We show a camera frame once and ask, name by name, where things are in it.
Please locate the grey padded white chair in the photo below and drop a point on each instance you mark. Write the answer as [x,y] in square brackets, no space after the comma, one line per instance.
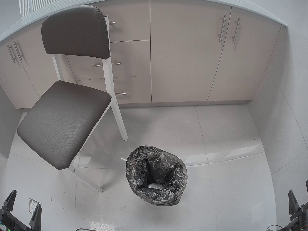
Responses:
[72,30]

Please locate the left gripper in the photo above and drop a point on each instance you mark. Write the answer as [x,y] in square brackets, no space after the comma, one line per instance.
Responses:
[19,222]

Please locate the clear plastic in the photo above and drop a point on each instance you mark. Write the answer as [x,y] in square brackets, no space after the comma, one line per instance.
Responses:
[155,186]

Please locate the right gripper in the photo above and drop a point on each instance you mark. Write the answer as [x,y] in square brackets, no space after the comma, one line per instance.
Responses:
[302,216]

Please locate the black plastic bag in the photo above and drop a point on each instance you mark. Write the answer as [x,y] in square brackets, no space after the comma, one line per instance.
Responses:
[137,167]

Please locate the beige cabinet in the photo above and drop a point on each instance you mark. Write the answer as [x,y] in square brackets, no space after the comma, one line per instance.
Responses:
[187,52]

